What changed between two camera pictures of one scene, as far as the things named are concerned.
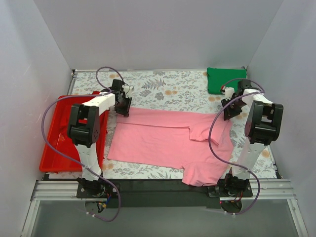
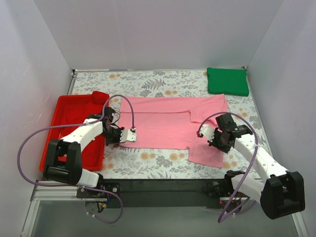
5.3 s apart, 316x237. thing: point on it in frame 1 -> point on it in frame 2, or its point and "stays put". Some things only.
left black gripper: [124, 105] -> [114, 135]
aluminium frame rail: [270, 190] stays put
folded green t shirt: [217, 77] stays put
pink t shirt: [201, 143] stays put
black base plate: [160, 193] stays put
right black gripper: [230, 108] -> [216, 138]
